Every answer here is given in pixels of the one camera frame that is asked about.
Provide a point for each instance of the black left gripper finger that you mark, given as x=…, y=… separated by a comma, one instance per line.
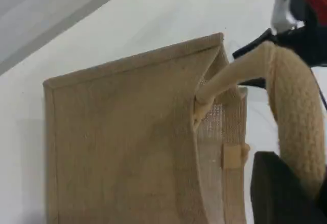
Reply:
x=276, y=196

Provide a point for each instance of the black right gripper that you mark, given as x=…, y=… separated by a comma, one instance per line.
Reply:
x=316, y=43

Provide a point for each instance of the brown jute tote bag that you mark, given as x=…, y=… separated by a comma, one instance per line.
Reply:
x=115, y=145

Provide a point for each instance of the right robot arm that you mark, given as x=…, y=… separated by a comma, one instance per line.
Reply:
x=283, y=12

